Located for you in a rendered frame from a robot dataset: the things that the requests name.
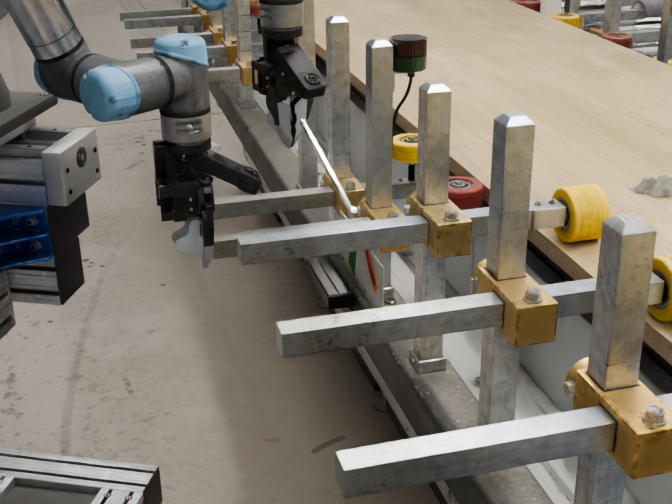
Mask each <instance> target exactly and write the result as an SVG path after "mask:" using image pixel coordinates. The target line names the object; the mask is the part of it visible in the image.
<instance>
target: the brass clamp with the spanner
mask: <svg viewBox="0 0 672 504"><path fill-rule="evenodd" d="M358 206H359V207H360V209H361V218H362V217H369V218H370V219H371V220H372V221H373V220H382V219H386V218H387V214H388V213H389V212H396V213H398V218H399V217H405V216H404V215H403V214H402V213H401V212H400V210H399V209H398V208H397V207H396V206H395V205H394V204H393V203H392V206H390V207H381V208H371V207H370V206H369V205H368V203H367V202H366V197H364V198H363V199H362V200H361V201H360V202H359V204H358ZM409 248H410V245H402V246H394V247H386V248H378V251H379V252H380V253H389V252H397V251H405V250H409Z"/></svg>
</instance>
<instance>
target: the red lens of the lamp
mask: <svg viewBox="0 0 672 504"><path fill-rule="evenodd" d="M391 37H392V36H391ZM391 37H389V43H390V44H392V45H393V55H397V56H419V55H424V54H426V53H427V37H426V36H425V39H424V40H421V41H415V42H401V41H395V40H392V39H391Z"/></svg>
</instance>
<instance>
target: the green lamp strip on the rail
mask: <svg viewBox="0 0 672 504"><path fill-rule="evenodd" d="M318 260H319V261H320V263H321V265H322V266H323V268H324V270H325V271H326V273H327V274H328V276H329V278H330V279H331V281H332V283H333V284H334V286H335V287H336V289H337V291H338V292H339V294H348V293H350V292H348V289H347V288H346V286H345V285H344V283H343V281H342V280H341V278H340V277H339V275H338V274H337V272H336V270H335V269H334V267H333V266H332V264H331V263H330V261H329V259H328V258H326V257H318Z"/></svg>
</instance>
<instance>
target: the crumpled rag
mask: <svg viewBox="0 0 672 504"><path fill-rule="evenodd" d="M629 188H630V189H631V190H633V192H635V193H637V194H641V193H647V194H651V196H653V197H654V198H655V197H661V196H662V197H663V196H670V194H671V193H672V178H671V177H669V176H668V175H667V174H664V175H663V176H658V178H654V177H650V178H648V179H647V178H643V180H642V181H641V182H640V183H639V184H638V185H634V186H630V187H629Z"/></svg>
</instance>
